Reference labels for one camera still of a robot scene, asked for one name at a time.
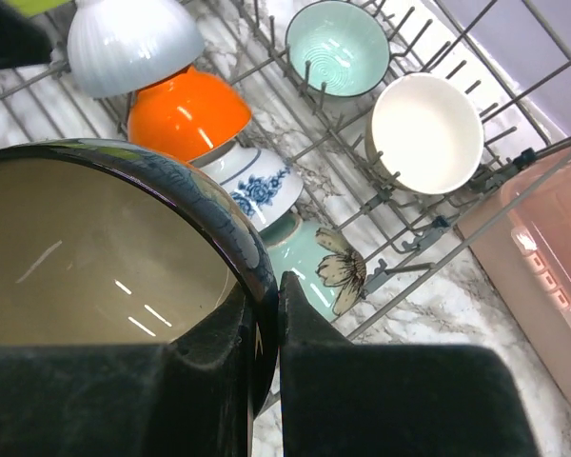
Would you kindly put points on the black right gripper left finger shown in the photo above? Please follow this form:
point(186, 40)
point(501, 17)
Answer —
point(191, 397)

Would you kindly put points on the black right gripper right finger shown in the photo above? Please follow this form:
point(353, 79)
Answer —
point(343, 399)

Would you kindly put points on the celadon green bowl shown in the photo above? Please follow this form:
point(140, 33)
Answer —
point(331, 272)

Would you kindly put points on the dark brown bowl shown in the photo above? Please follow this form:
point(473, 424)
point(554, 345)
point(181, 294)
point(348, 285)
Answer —
point(102, 241)

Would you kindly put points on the blue floral bowl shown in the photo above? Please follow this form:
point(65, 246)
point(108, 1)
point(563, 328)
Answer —
point(259, 180)

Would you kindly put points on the beige patterned bowl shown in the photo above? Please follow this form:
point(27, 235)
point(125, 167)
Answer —
point(425, 133)

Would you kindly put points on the white round bowl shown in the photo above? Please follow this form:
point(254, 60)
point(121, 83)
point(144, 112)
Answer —
point(187, 115)

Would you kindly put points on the grey bowl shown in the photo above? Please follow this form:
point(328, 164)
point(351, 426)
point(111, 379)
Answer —
point(115, 47)

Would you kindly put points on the yellow-green bowl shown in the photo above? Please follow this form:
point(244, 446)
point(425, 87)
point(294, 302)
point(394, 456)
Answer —
point(31, 8)

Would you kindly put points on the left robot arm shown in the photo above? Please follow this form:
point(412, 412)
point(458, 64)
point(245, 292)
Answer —
point(22, 43)

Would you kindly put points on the grey wire dish rack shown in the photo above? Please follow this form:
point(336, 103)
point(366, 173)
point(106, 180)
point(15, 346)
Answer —
point(422, 280)

